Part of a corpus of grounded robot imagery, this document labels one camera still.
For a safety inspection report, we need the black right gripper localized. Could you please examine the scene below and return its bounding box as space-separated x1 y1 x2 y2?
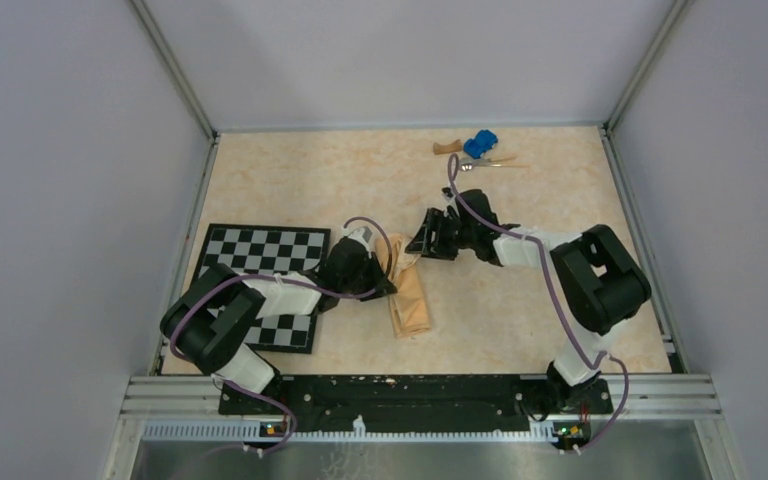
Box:
405 208 476 261

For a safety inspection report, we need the orange cloth napkin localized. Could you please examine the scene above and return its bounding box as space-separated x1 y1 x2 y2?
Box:
375 234 432 339

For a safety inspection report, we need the silver metal spoon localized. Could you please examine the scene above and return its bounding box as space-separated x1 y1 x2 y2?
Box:
458 159 490 172

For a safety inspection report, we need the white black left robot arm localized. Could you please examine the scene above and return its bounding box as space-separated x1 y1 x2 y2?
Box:
159 236 397 414

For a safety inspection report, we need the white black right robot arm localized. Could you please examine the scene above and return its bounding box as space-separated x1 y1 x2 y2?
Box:
405 187 652 412

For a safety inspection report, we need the small brown wooden piece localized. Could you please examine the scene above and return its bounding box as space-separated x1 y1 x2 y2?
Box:
432 139 464 155

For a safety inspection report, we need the blue toy car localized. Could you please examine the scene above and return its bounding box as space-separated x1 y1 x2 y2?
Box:
462 129 498 159

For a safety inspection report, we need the black white checkerboard mat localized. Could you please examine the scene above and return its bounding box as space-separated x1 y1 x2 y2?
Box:
192 223 331 354

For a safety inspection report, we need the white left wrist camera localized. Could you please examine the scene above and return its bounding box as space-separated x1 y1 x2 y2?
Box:
347 226 373 250

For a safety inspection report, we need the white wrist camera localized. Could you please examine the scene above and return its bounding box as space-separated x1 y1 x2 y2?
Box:
441 187 456 202
347 226 373 250

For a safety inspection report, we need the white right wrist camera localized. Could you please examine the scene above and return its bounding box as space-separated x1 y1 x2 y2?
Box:
441 187 456 202

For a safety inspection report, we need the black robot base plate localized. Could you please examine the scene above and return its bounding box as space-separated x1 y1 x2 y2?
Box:
218 374 614 433

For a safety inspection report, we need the aluminium front frame rail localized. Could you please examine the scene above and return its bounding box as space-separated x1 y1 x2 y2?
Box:
103 373 746 479

